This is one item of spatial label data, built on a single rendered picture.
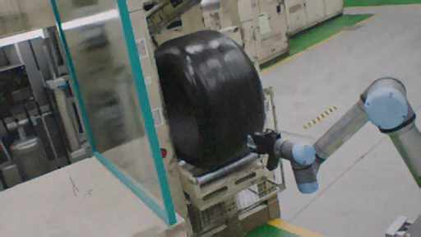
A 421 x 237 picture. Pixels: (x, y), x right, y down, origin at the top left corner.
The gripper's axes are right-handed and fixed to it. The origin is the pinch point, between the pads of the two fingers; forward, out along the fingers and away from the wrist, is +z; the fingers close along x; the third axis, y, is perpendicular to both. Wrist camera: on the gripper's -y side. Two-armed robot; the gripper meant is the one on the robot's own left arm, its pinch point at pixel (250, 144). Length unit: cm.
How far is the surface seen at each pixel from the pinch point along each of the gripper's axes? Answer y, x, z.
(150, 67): 42, 28, 13
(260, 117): 10.7, -5.3, -3.8
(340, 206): -96, -102, 68
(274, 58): -48, -324, 397
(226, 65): 34.9, 2.5, -0.6
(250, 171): -16.1, -3.6, 10.9
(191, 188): -11.9, 25.8, 11.2
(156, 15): 61, 3, 51
